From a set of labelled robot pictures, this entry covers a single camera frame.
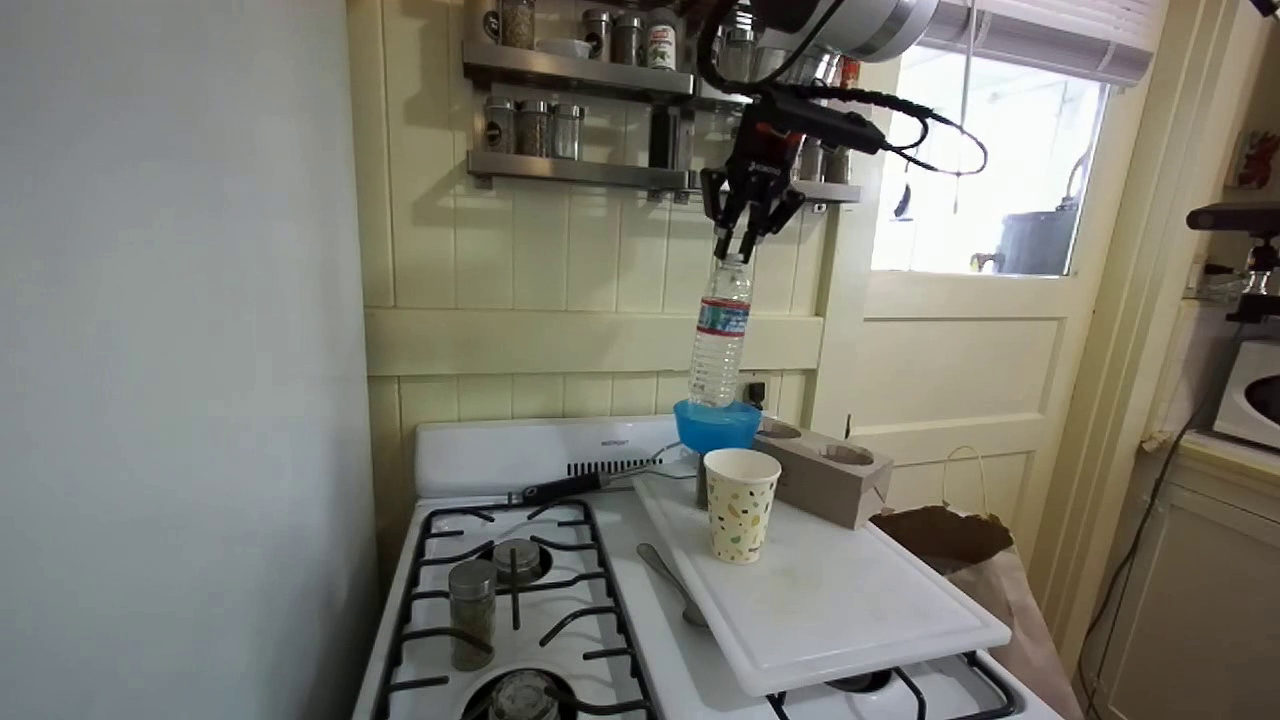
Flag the white plastic cutting board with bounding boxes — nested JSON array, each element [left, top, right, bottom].
[[634, 471, 1017, 700]]

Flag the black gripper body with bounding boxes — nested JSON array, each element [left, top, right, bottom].
[[723, 98, 810, 186]]

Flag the black handled utensil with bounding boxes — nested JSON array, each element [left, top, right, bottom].
[[518, 467, 607, 506]]

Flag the black stove grate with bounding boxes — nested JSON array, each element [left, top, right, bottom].
[[765, 652, 1031, 720], [374, 495, 661, 720]]

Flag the metal spice rack shelf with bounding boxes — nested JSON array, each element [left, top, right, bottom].
[[461, 143, 863, 207], [461, 34, 754, 106]]

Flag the small metal cup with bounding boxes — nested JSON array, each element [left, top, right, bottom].
[[443, 555, 501, 671]]

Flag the window blind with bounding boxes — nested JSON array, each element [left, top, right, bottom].
[[917, 0, 1169, 88]]

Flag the clear plastic water bottle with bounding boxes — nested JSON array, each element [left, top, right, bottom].
[[689, 253, 761, 412]]

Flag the brown paper bag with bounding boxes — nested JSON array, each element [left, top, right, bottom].
[[871, 499, 1089, 720]]

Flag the dark bucket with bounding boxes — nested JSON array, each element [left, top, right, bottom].
[[998, 194, 1084, 279]]

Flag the cream cabinet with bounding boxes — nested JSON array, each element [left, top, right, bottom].
[[1078, 431, 1280, 720]]

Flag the cardboard cup carrier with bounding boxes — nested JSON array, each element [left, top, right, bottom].
[[754, 416, 898, 532]]

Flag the glass spice jar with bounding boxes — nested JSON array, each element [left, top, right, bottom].
[[518, 96, 556, 158], [550, 98, 590, 162], [613, 7, 648, 68], [645, 10, 686, 71], [481, 96, 519, 157], [821, 136, 856, 186], [581, 4, 615, 62]]

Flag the dotted paper cup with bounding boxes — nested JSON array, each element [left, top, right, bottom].
[[700, 445, 783, 566]]

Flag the white gas stove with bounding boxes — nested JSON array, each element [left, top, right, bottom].
[[351, 412, 1070, 720]]

